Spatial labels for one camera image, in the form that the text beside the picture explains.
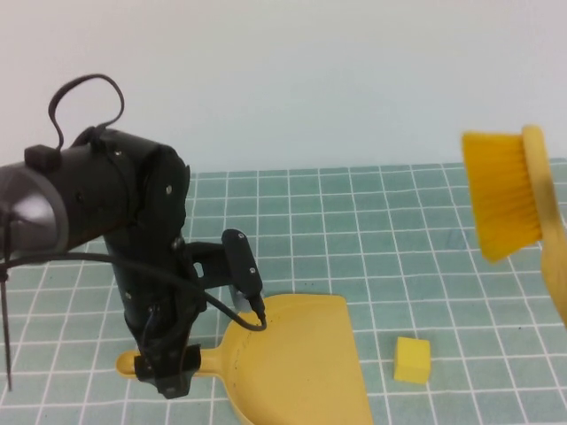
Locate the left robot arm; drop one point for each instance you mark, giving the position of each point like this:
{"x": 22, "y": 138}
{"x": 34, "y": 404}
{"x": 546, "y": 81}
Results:
{"x": 102, "y": 190}

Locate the small yellow foam cube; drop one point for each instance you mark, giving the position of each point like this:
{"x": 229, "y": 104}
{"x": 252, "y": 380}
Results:
{"x": 413, "y": 360}

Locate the yellow hand brush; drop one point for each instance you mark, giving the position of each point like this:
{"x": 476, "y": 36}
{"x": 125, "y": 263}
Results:
{"x": 505, "y": 195}

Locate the yellow plastic dustpan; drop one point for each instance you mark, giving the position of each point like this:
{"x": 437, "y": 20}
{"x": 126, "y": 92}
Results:
{"x": 301, "y": 367}

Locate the green checked tablecloth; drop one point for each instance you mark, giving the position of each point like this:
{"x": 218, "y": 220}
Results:
{"x": 354, "y": 230}

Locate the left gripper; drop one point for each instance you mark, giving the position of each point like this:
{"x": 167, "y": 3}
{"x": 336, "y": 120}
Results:
{"x": 155, "y": 301}

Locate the black zip tie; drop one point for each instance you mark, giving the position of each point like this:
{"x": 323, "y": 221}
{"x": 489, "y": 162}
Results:
{"x": 6, "y": 336}

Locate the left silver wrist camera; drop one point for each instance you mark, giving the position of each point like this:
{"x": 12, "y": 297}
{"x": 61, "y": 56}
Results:
{"x": 239, "y": 299}

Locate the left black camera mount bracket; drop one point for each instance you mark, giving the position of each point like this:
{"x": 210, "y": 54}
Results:
{"x": 241, "y": 261}

